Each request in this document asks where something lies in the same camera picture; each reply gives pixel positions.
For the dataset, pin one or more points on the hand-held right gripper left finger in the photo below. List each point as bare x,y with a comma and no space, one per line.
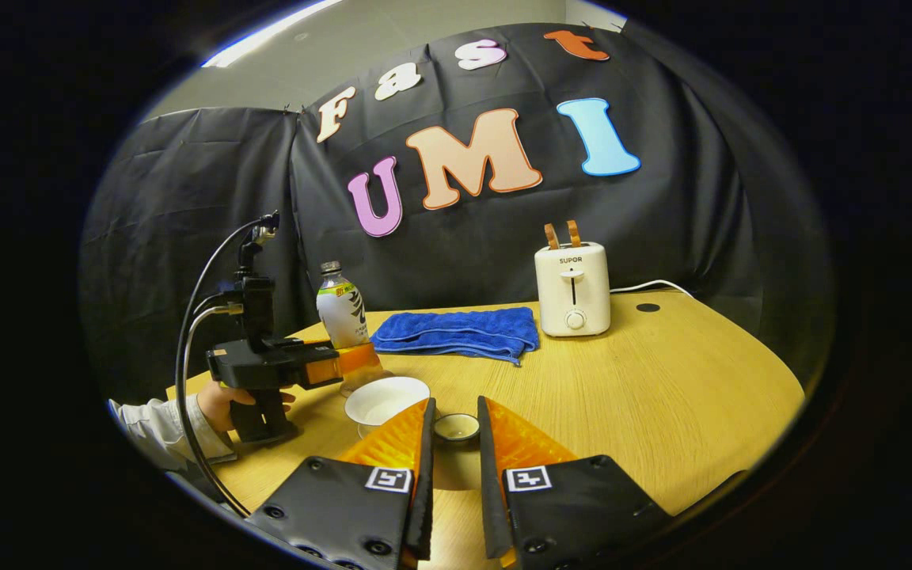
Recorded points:
422,475

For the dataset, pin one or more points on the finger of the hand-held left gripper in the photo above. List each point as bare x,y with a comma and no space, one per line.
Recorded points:
309,343
321,370

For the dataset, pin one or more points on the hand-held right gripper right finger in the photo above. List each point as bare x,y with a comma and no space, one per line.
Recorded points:
490,483

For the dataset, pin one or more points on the clear water bottle white label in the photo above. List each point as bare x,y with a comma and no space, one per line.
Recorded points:
341,313

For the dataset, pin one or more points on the cream teacup lid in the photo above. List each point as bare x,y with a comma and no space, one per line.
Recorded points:
456,428

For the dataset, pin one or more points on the cream teacup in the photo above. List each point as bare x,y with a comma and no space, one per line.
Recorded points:
387,400

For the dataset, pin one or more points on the blue folded towel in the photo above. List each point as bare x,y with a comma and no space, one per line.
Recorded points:
456,332

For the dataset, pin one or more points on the black backdrop cloth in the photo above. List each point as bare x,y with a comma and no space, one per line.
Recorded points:
187,222

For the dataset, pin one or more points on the white toaster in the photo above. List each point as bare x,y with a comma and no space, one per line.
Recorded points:
573,289

